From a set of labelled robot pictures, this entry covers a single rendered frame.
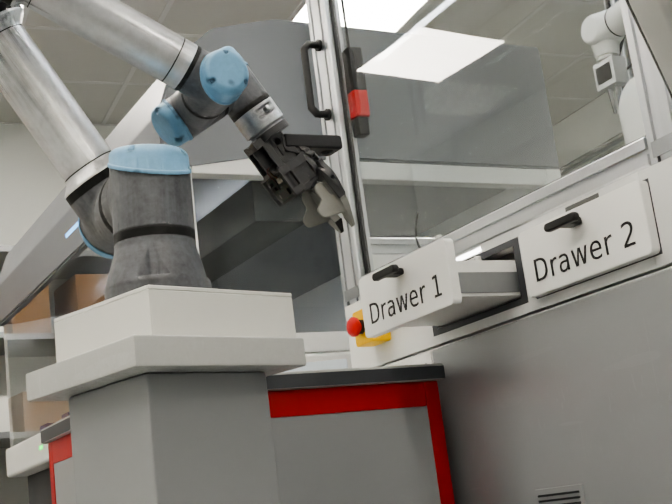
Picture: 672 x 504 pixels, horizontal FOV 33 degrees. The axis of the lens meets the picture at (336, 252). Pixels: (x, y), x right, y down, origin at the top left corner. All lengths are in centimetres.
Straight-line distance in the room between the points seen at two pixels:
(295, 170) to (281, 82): 107
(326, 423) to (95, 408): 52
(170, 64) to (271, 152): 27
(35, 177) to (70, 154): 462
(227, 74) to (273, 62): 124
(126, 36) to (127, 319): 43
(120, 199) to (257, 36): 140
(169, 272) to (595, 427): 70
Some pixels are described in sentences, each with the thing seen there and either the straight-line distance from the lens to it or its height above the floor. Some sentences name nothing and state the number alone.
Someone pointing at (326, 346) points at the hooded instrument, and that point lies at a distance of 279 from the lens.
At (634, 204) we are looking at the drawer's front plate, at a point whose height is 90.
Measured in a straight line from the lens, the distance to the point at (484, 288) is 190.
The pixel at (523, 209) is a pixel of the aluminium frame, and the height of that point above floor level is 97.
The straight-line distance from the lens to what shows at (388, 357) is 230.
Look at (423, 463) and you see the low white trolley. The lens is 206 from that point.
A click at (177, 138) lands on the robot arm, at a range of 185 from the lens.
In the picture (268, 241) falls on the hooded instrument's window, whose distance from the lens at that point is 281.
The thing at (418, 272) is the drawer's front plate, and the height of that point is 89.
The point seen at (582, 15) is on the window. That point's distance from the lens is 188.
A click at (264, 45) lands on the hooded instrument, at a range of 297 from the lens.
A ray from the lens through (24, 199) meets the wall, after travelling 635.
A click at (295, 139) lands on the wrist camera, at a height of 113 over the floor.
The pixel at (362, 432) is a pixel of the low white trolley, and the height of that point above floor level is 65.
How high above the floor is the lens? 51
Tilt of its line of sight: 13 degrees up
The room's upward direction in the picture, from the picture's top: 7 degrees counter-clockwise
